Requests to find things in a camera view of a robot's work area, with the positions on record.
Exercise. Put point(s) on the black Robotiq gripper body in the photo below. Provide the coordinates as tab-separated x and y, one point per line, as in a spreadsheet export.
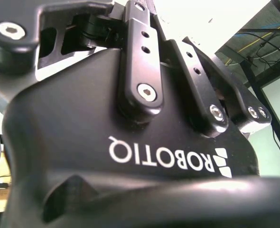
83	142

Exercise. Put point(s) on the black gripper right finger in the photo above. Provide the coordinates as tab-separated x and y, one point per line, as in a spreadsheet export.
201	90

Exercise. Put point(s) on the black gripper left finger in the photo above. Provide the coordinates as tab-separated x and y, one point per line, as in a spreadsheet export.
142	71

